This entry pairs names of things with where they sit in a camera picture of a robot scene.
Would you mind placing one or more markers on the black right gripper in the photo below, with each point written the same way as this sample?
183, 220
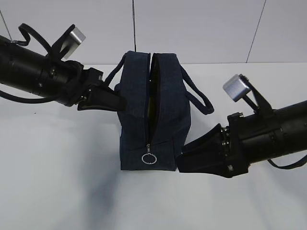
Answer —
209, 153

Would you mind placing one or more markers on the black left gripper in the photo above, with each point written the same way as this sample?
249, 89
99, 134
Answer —
83, 89

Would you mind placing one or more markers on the yellow lemon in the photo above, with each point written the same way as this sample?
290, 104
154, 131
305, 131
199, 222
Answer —
151, 108

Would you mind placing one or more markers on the navy blue insulated lunch bag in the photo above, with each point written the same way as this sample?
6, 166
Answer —
156, 121

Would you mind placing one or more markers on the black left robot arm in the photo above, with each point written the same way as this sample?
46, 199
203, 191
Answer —
64, 82

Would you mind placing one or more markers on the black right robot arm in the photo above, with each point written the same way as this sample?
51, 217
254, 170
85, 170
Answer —
268, 138

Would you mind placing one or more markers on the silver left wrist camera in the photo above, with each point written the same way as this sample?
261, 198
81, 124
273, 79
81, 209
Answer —
68, 42

